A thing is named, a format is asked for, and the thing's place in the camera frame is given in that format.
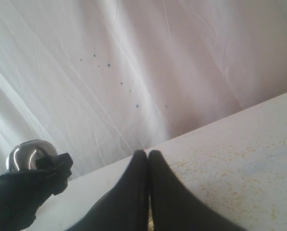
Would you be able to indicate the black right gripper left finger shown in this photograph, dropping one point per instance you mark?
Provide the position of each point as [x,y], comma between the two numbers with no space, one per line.
[126,206]

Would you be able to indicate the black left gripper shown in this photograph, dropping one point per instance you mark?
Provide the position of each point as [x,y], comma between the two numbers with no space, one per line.
[23,193]

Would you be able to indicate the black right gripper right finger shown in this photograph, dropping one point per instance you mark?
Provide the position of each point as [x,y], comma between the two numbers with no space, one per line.
[174,207]

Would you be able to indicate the small stainless steel cup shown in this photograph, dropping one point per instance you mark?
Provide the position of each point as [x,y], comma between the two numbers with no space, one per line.
[25,155]

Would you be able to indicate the white backdrop curtain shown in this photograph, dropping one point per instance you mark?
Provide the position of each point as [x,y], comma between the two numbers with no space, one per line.
[101,78]

